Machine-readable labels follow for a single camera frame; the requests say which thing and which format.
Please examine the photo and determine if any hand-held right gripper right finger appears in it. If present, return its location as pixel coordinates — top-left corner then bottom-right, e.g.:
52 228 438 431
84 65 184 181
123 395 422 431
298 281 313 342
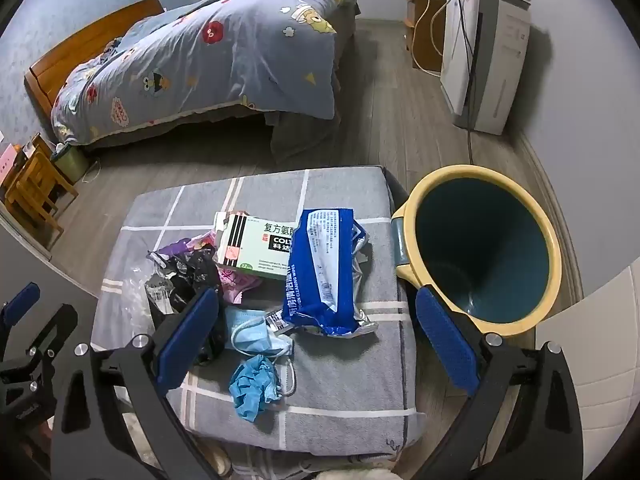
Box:
400 285 583 480

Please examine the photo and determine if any white air purifier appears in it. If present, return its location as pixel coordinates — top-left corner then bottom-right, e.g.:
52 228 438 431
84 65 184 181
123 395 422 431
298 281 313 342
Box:
440 0 532 136

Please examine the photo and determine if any wooden side cabinet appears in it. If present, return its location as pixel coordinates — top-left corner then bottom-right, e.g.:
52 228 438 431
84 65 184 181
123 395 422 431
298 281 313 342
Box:
404 0 451 73

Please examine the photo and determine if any black plastic wrapper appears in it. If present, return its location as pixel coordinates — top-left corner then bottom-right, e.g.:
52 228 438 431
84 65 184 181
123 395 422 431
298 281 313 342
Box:
145 249 226 366

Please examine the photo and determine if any blue wet wipes packet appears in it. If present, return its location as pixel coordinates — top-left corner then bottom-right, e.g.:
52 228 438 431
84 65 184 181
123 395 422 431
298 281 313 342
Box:
281 207 380 337

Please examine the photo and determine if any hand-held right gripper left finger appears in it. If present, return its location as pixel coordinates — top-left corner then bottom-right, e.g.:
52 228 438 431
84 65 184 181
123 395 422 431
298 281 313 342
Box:
50 285 226 480

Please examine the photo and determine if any cream cable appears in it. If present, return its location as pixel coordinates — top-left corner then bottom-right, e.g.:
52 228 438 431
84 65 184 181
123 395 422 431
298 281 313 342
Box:
411 0 448 73

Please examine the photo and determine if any small green bin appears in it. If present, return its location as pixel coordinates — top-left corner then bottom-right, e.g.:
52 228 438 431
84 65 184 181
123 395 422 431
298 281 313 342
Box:
50 142 91 183

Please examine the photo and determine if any yellow-rimmed teal trash bin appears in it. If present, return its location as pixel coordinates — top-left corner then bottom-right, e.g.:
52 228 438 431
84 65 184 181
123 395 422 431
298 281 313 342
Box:
391 164 563 337

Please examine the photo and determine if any light blue face mask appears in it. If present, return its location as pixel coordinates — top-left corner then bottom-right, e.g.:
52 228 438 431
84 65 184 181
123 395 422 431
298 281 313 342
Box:
223 307 296 396

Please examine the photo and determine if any blue glove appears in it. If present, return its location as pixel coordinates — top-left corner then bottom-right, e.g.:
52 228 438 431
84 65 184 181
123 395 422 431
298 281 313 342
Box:
229 354 283 423

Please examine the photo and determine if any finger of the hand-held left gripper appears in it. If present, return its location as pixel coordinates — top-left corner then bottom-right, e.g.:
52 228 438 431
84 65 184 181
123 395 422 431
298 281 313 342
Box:
0 282 41 328
0 302 78 376

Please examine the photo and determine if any white quilted panel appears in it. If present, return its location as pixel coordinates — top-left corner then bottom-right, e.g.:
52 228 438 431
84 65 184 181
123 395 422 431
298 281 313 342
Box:
535 255 640 480

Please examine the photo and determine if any wooden bed frame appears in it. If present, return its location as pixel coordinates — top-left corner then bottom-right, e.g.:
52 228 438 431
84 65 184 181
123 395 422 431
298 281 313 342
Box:
24 0 166 121

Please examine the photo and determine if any white fuzzy cloth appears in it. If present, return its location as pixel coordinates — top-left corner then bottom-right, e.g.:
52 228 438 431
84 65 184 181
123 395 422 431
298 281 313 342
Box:
310 467 396 480

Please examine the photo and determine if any pink box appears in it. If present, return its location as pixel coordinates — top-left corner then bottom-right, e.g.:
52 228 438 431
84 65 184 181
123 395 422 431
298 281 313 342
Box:
0 144 23 186

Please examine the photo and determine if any grey bed sheet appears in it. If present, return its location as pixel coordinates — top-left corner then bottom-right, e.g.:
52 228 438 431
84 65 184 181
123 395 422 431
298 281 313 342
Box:
265 10 361 166

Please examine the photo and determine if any bed with cartoon duvet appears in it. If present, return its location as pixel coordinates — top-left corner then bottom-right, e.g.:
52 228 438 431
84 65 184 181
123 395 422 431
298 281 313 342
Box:
50 0 358 146

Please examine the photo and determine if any grey checked cushion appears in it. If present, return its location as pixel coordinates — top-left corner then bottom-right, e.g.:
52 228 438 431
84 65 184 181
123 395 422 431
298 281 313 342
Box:
90 164 428 463

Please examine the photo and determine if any green medicine box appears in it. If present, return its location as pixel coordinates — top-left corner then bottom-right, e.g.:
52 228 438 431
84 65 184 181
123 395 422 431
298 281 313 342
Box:
214 211 301 281

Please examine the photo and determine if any small wooden stool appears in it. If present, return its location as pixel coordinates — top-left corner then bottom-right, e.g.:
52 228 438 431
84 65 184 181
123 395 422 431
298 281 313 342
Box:
0 132 80 251

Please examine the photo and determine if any clear plastic wrap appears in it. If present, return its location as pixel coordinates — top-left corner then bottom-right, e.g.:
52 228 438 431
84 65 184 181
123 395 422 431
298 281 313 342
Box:
102 265 156 321

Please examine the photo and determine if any black cable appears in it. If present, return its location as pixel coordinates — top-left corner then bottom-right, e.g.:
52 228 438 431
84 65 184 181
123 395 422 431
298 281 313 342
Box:
457 0 488 167

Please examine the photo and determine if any pink snack wrapper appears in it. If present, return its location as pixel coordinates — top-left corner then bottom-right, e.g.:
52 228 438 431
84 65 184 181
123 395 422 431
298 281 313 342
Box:
150 230 263 307

